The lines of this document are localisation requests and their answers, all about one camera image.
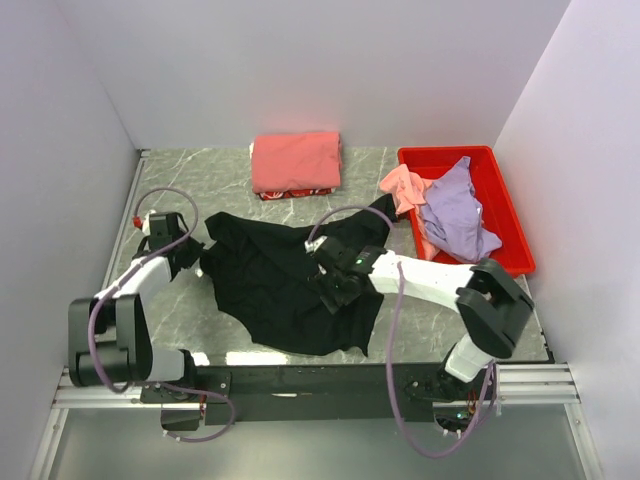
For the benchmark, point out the folded pink t shirt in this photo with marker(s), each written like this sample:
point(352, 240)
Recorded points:
point(286, 162)

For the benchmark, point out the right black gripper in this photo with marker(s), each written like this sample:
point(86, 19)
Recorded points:
point(322, 279)

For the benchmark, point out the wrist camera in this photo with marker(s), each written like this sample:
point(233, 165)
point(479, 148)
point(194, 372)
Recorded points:
point(159, 229)
point(312, 246)

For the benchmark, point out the aluminium frame rail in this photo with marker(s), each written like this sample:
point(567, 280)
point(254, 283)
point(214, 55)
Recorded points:
point(519, 384)

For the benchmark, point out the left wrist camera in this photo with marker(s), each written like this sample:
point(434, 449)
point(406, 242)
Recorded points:
point(159, 229)

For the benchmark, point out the red plastic bin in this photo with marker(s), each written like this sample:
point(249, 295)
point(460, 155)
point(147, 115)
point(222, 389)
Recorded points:
point(499, 213)

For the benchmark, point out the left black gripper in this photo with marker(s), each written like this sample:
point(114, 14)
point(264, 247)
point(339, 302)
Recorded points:
point(195, 252)

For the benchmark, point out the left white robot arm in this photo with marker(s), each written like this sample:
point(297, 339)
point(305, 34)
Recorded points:
point(111, 326)

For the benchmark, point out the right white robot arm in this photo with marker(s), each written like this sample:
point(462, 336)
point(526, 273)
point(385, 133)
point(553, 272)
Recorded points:
point(493, 307)

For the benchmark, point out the black t shirt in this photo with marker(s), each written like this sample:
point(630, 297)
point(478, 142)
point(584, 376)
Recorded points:
point(260, 273)

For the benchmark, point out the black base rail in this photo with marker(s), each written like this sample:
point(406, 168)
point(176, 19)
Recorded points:
point(301, 393)

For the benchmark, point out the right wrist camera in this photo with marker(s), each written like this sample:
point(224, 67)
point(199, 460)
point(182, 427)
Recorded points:
point(312, 246)

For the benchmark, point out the crumpled salmon t shirt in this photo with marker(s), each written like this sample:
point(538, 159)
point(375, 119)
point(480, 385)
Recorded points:
point(408, 190)

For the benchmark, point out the crumpled lavender t shirt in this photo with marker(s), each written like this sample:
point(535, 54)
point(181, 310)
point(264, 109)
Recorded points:
point(453, 216)

